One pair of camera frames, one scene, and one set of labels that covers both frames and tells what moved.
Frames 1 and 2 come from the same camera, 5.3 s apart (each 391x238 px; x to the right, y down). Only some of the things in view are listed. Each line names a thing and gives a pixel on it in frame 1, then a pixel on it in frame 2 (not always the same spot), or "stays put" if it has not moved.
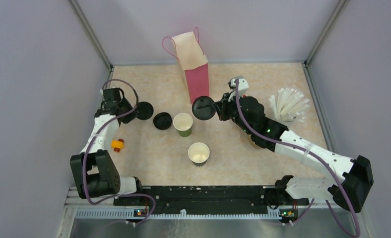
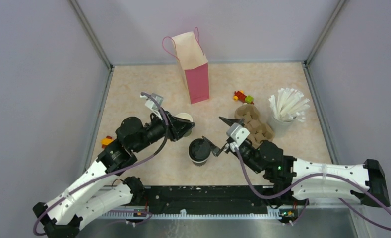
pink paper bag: x=187 y=48 stays put
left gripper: x=131 y=116 -> x=178 y=127
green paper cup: x=183 y=123 stays put
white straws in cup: x=289 y=105 stays put
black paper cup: x=198 y=153 stays put
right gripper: x=222 y=106 -> x=216 y=150
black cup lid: x=203 y=108 -> x=199 y=150
